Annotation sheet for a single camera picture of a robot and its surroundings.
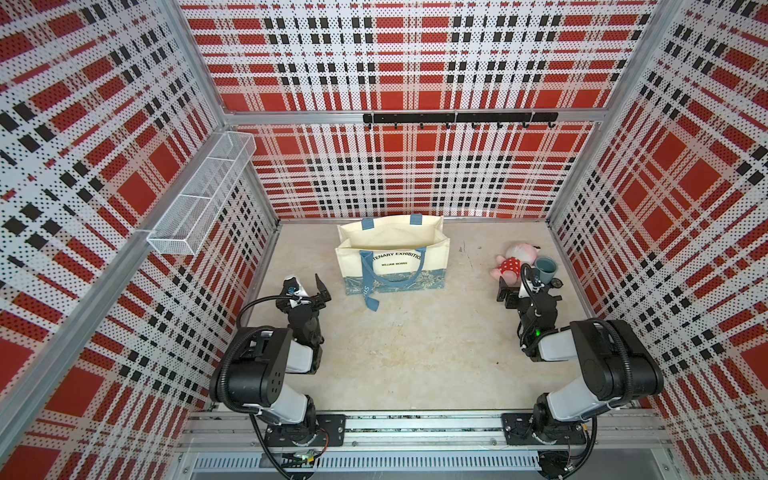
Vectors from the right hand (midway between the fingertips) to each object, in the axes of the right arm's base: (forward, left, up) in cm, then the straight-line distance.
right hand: (519, 276), depth 92 cm
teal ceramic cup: (+9, -15, -9) cm, 19 cm away
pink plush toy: (+6, +1, -3) cm, 7 cm away
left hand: (-3, +66, +3) cm, 66 cm away
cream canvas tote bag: (+3, +37, +8) cm, 38 cm away
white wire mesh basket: (+11, +103, +14) cm, 104 cm away
